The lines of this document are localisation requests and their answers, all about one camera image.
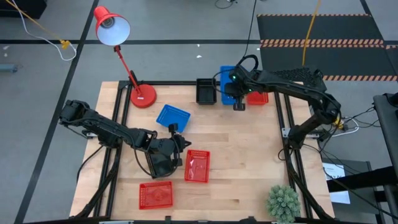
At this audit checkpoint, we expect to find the black floor box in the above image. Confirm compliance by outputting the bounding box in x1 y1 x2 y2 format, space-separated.
0 0 48 20

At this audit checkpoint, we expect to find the white floor cable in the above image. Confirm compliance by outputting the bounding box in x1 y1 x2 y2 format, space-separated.
19 0 78 62

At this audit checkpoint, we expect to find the black stand frame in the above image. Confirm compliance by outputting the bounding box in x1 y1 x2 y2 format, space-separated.
326 166 398 224

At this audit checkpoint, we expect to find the red desk lamp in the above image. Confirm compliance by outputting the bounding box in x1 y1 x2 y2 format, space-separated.
93 5 158 110

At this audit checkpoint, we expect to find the grey-blue floor bar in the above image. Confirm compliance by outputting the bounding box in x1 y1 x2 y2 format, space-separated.
0 63 19 73

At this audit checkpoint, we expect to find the green artificial plant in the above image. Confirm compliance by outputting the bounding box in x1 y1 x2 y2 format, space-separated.
266 184 302 224

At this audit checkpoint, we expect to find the blue plastic basket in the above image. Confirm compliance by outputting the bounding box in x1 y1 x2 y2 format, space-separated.
220 65 239 106
155 103 192 134

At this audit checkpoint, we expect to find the black striped floor mat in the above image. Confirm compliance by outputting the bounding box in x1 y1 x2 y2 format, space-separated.
256 13 385 44
259 42 398 82

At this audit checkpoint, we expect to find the yellow cable with plug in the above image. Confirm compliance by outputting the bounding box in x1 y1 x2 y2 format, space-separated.
4 0 71 50

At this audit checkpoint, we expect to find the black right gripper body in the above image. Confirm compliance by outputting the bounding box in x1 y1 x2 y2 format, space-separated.
223 64 253 98

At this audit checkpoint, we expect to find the thick black hanging cable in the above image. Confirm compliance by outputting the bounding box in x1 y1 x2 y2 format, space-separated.
238 0 259 73

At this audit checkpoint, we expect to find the yellow power cord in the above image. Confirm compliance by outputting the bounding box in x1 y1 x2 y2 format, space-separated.
302 0 322 67

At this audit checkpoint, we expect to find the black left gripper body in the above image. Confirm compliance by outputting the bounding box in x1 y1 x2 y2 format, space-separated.
148 133 185 169

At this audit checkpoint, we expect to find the red plastic basket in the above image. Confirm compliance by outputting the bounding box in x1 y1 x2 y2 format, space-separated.
138 180 174 210
183 149 211 184
246 91 269 106

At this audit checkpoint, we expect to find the white paper sheet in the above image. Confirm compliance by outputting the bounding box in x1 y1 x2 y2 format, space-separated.
322 162 351 205

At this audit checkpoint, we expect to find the black perforated panel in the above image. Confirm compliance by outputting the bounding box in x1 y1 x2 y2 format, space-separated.
273 67 327 91

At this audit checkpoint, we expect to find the black plastic basket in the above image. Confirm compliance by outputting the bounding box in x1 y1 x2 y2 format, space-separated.
145 152 183 180
195 78 218 106

